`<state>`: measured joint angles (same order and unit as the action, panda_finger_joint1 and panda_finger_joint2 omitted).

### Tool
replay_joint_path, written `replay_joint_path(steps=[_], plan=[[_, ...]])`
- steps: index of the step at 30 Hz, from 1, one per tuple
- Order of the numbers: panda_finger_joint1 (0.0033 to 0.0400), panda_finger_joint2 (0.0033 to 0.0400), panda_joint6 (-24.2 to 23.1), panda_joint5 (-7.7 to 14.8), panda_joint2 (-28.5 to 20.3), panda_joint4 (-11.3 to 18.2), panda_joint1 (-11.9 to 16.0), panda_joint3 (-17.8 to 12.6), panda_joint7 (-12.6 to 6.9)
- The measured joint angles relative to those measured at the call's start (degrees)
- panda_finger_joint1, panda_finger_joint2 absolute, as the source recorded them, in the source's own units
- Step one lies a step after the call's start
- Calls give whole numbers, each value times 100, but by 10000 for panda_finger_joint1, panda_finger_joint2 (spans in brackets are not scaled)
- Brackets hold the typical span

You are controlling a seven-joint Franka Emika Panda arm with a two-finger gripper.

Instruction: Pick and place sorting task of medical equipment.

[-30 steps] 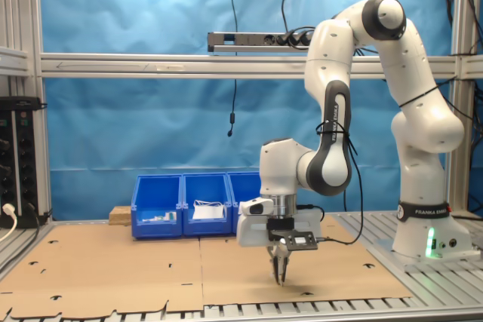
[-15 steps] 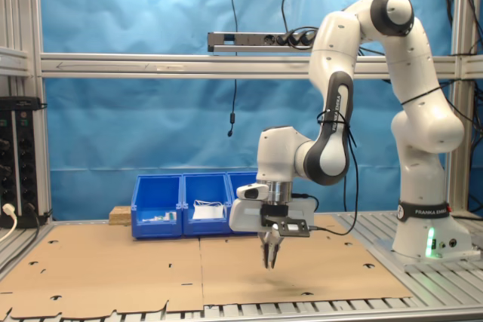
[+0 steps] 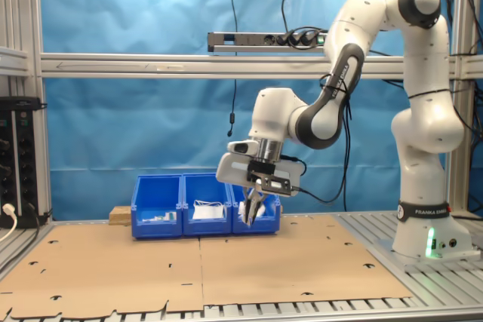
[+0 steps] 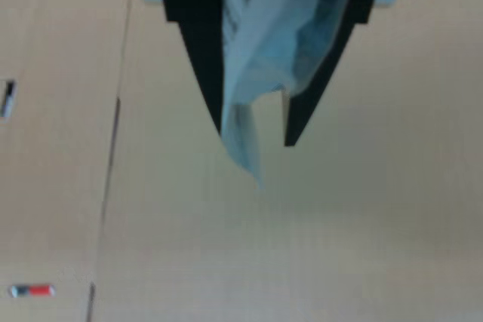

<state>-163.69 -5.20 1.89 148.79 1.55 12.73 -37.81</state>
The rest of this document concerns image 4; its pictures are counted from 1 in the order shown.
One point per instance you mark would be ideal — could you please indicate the white gauze packet clear-backed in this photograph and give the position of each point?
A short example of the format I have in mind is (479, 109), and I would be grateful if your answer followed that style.
(271, 35)

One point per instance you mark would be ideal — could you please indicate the brown cardboard sheet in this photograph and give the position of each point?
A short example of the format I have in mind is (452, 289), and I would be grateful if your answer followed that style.
(339, 224)

